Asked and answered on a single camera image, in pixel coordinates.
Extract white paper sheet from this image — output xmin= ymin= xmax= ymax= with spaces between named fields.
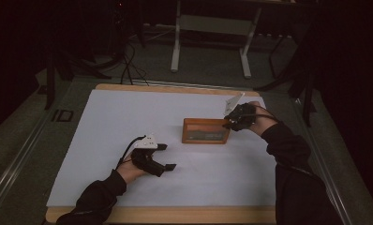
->
xmin=46 ymin=88 xmax=277 ymax=208

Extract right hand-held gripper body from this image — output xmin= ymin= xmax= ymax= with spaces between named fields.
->
xmin=223 ymin=92 xmax=257 ymax=132

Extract person's left hand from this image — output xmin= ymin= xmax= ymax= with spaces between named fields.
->
xmin=115 ymin=152 xmax=148 ymax=185

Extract hand-held gripper cable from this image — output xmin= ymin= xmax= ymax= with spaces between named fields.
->
xmin=114 ymin=134 xmax=147 ymax=171
xmin=240 ymin=104 xmax=280 ymax=124

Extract left hand-held gripper cable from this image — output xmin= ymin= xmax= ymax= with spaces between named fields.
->
xmin=114 ymin=134 xmax=147 ymax=171

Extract metal floor rail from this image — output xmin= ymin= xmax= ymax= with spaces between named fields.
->
xmin=130 ymin=78 xmax=261 ymax=93
xmin=294 ymin=98 xmax=355 ymax=225
xmin=0 ymin=113 xmax=52 ymax=209

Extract black floor cables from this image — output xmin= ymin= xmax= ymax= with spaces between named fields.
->
xmin=119 ymin=40 xmax=150 ymax=87

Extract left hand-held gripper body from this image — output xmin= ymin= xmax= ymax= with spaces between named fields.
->
xmin=130 ymin=133 xmax=167 ymax=178

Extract right hand-held gripper cable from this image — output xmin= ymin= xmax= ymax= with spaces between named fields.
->
xmin=240 ymin=104 xmax=280 ymax=124

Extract black metal stand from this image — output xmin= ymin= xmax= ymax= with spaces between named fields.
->
xmin=254 ymin=18 xmax=318 ymax=128
xmin=43 ymin=46 xmax=112 ymax=111

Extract white metal desk frame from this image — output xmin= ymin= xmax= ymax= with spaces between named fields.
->
xmin=170 ymin=0 xmax=263 ymax=80

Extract person's right hand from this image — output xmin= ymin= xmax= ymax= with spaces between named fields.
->
xmin=247 ymin=100 xmax=278 ymax=137

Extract black floor socket plate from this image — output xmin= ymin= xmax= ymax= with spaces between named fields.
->
xmin=51 ymin=109 xmax=74 ymax=123

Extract shallow wooden box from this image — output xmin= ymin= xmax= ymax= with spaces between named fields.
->
xmin=181 ymin=117 xmax=231 ymax=145

